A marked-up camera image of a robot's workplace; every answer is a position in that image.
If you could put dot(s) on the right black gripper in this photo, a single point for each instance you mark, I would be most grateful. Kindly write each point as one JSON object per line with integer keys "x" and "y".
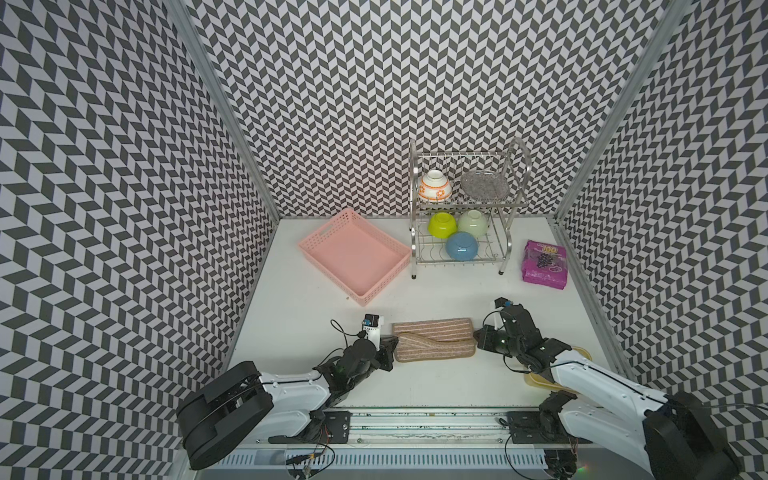
{"x": 485, "y": 342}

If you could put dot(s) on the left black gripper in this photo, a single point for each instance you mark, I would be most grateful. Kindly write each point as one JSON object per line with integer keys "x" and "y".
{"x": 386, "y": 352}

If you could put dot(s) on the striped brown square dishcloth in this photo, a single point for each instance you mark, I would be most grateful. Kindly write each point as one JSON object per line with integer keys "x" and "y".
{"x": 434, "y": 340}

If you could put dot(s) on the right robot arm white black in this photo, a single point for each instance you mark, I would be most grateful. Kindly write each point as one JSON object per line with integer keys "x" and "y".
{"x": 670, "y": 436}

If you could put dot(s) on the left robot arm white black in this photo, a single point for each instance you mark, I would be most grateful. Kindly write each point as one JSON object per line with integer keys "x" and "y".
{"x": 245, "y": 403}

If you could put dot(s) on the purple snack packet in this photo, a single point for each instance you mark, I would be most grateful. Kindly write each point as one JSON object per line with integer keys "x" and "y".
{"x": 545, "y": 264}

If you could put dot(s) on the blue bowl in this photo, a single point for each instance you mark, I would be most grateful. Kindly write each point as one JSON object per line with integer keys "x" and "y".
{"x": 462, "y": 246}

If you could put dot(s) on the pink plastic basket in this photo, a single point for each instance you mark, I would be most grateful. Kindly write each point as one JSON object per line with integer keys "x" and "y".
{"x": 357, "y": 256}

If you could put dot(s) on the pale green bowl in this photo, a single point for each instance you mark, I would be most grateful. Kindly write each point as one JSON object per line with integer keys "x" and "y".
{"x": 473, "y": 222}

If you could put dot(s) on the lime green bowl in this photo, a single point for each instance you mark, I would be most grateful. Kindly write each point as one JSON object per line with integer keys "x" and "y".
{"x": 442, "y": 225}

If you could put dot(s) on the metal two-tier dish rack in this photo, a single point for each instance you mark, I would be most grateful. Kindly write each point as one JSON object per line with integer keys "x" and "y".
{"x": 515, "y": 163}

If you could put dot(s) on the grey speckled plate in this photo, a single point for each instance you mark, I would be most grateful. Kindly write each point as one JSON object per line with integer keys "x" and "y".
{"x": 485, "y": 186}

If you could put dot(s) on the white orange patterned bowl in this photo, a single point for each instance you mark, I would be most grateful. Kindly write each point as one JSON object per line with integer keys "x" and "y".
{"x": 434, "y": 186}

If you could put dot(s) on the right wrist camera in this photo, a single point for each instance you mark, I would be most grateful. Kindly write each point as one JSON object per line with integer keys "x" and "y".
{"x": 501, "y": 302}

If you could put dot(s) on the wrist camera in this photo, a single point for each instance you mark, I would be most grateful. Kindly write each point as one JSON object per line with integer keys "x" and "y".
{"x": 371, "y": 325}
{"x": 501, "y": 302}

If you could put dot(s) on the aluminium front rail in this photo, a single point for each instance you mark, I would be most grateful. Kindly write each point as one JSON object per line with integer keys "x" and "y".
{"x": 420, "y": 429}

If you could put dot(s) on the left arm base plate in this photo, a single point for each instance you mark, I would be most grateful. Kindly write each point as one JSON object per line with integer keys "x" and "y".
{"x": 323, "y": 427}

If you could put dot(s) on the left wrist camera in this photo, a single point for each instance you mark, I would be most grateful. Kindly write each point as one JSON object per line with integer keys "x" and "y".
{"x": 371, "y": 325}

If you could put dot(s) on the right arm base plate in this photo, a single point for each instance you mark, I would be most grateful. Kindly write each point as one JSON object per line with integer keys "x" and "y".
{"x": 535, "y": 427}

